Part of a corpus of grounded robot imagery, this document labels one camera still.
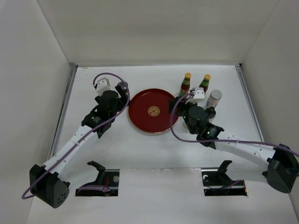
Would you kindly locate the ketchup bottle yellow cap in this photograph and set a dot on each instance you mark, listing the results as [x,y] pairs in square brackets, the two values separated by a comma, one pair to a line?
[185,86]
[205,82]

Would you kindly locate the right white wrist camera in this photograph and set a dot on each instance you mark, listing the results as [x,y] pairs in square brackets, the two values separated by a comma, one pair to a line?
[197,95]

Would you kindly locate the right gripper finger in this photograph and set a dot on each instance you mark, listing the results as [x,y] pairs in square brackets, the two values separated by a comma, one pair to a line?
[211,112]
[171,103]

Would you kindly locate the silver lid white beads jar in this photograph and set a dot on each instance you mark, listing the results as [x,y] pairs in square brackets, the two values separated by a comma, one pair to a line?
[213,99]

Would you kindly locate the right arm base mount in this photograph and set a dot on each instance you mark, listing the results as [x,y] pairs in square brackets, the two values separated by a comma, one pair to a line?
[217,183]

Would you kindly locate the red round tray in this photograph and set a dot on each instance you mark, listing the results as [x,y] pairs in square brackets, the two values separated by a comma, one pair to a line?
[149,111]

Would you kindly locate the right ketchup bottle yellow cap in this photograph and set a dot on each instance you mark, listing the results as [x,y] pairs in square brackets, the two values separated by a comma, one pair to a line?
[205,82]

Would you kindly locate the left ketchup bottle yellow cap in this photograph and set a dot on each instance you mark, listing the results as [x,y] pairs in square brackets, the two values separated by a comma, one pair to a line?
[185,86]

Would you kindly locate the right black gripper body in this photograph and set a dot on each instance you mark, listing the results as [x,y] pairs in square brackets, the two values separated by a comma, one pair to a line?
[184,112]

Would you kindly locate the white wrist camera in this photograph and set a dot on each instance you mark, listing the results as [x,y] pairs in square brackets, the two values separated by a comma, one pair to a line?
[197,95]
[102,85]

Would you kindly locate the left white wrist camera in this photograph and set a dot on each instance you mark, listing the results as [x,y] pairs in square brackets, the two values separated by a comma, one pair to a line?
[102,85]

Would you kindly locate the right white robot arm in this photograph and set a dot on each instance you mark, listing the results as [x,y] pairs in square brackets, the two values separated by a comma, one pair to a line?
[276,165]

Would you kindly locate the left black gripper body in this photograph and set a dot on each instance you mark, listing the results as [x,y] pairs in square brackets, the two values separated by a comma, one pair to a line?
[121,102]

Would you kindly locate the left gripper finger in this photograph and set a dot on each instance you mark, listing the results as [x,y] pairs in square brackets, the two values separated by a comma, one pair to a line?
[118,89]
[125,90]

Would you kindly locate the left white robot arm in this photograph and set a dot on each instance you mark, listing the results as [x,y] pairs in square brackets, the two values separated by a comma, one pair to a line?
[48,182]

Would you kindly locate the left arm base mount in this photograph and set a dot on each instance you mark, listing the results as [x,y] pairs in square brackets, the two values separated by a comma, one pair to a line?
[106,183]

